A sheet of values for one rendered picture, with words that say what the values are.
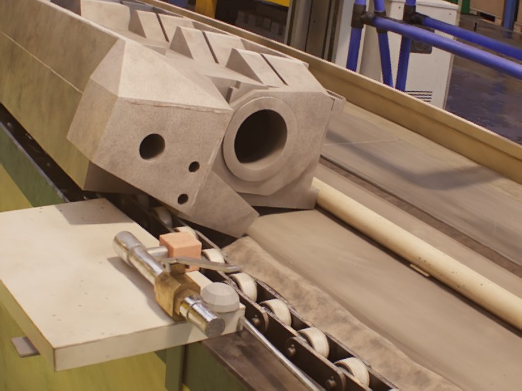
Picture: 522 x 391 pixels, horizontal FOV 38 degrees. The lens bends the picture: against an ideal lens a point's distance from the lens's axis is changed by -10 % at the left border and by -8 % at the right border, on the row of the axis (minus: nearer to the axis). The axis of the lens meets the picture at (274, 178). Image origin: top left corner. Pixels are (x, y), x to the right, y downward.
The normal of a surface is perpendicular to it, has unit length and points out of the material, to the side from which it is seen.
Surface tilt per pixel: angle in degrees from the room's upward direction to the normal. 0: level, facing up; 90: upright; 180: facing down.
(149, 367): 90
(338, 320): 49
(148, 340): 90
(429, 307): 0
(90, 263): 0
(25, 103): 80
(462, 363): 0
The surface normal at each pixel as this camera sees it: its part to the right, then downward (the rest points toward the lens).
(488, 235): 0.13, -0.93
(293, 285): -0.70, -0.27
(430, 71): 0.49, 0.35
